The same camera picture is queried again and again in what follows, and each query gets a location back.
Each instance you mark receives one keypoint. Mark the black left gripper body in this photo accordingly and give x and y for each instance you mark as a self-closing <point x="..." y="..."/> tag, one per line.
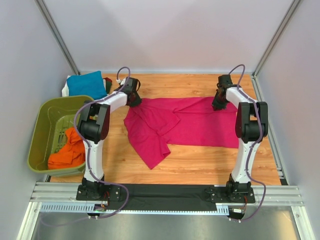
<point x="136" y="100"/>

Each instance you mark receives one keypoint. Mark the left aluminium corner post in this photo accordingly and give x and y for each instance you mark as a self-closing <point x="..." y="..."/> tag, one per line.
<point x="57" y="35"/>

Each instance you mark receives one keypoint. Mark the folded white t shirt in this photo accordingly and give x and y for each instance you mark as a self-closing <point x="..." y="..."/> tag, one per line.
<point x="65" y="91"/>

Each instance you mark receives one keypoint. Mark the folded blue t shirt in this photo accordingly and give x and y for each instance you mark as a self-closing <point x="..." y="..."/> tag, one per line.
<point x="91" y="84"/>

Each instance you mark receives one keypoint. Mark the aluminium corner post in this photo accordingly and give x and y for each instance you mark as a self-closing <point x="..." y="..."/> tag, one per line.
<point x="57" y="35"/>
<point x="294" y="5"/>

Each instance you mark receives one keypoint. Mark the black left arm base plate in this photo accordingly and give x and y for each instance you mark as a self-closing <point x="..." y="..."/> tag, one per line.
<point x="99" y="193"/>

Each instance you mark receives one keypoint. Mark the folded dark red t shirt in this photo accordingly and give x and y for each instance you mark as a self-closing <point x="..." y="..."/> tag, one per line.
<point x="108" y="79"/>

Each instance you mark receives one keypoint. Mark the black cloth strip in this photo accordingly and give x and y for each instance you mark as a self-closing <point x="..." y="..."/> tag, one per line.
<point x="169" y="197"/>

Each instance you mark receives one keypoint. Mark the right aluminium corner post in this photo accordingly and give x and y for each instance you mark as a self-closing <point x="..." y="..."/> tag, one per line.
<point x="294" y="5"/>

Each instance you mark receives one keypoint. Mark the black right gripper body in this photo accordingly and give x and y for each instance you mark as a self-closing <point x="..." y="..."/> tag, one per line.
<point x="219" y="103"/>

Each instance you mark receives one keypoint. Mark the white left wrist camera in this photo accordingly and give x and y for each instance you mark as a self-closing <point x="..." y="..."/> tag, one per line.
<point x="121" y="81"/>

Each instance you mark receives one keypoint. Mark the slotted grey cable duct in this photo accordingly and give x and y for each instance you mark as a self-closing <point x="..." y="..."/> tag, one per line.
<point x="91" y="208"/>

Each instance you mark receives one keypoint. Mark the orange t shirt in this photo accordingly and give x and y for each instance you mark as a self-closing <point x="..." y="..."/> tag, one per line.
<point x="71" y="155"/>

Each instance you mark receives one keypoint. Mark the folded dark green t shirt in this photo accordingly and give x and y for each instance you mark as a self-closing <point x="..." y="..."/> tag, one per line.
<point x="108" y="86"/>

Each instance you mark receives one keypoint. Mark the aluminium front rail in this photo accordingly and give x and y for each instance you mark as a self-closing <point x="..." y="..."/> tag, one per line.
<point x="276" y="195"/>

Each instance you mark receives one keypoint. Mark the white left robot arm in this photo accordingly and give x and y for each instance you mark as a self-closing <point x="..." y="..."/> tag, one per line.
<point x="93" y="127"/>

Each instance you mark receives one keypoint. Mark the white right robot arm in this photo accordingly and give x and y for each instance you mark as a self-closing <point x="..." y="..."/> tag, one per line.
<point x="251" y="126"/>

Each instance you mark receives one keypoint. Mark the olive green plastic basket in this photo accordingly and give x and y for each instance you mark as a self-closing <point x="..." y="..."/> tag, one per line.
<point x="54" y="118"/>

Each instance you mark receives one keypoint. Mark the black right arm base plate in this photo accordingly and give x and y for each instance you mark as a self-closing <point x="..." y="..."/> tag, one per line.
<point x="223" y="194"/>

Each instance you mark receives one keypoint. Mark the magenta pink t shirt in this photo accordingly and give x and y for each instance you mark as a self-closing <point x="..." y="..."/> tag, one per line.
<point x="158" y="122"/>

